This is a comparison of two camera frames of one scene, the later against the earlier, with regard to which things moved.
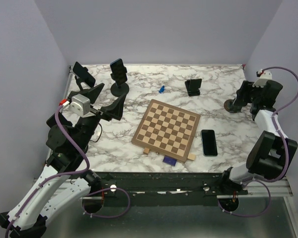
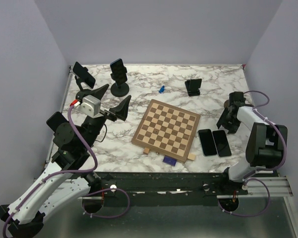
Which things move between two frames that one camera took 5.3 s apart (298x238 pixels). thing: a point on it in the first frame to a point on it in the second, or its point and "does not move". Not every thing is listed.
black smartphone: [208, 143] does not move
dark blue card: [170, 160] does not move
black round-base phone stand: [119, 91] does not move
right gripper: [239, 93] to [233, 128]
